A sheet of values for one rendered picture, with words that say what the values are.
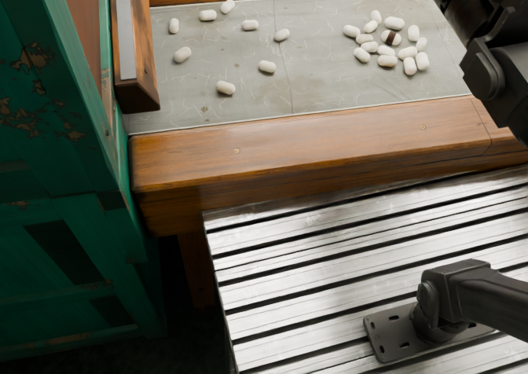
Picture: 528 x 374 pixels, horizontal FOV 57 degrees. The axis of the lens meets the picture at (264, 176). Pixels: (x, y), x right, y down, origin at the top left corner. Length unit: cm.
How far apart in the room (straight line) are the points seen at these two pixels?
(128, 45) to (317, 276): 46
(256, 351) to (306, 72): 49
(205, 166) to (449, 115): 42
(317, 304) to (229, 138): 29
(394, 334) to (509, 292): 24
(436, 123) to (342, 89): 17
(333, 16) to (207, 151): 42
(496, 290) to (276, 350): 32
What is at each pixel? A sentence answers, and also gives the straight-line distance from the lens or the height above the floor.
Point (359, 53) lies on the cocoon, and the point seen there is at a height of 76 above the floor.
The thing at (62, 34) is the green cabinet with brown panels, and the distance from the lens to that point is 46.
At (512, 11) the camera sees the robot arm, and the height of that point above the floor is 112.
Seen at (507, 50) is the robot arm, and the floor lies 110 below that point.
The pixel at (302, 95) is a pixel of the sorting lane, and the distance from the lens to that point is 87.
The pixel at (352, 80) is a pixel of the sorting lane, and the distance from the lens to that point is 91.
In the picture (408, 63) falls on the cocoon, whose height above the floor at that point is 76.
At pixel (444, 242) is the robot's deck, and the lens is 86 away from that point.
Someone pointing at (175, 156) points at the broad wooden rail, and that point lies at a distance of 76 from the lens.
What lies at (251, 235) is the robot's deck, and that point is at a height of 67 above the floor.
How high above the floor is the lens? 140
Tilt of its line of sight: 59 degrees down
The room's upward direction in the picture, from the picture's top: 7 degrees clockwise
